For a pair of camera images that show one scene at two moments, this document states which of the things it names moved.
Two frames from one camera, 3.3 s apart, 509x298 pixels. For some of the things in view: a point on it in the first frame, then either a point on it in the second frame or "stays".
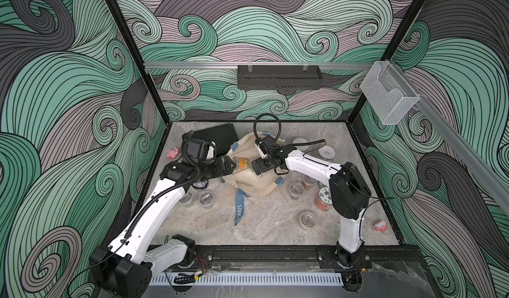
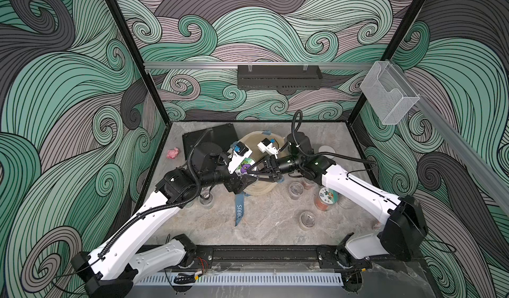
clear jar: (206, 199) stays
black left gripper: (218, 171) to (236, 187)
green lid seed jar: (323, 199) stays
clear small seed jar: (307, 220) stays
